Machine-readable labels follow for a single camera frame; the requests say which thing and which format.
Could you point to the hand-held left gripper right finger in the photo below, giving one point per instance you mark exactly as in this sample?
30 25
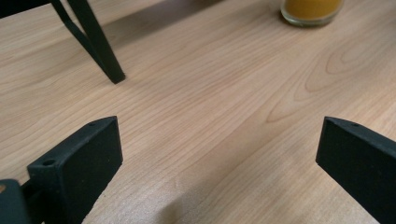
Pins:
361 161

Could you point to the glass jar of yellow powder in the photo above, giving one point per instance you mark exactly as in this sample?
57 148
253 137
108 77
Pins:
311 9

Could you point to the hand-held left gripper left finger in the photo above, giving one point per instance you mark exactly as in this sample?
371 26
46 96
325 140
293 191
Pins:
77 168

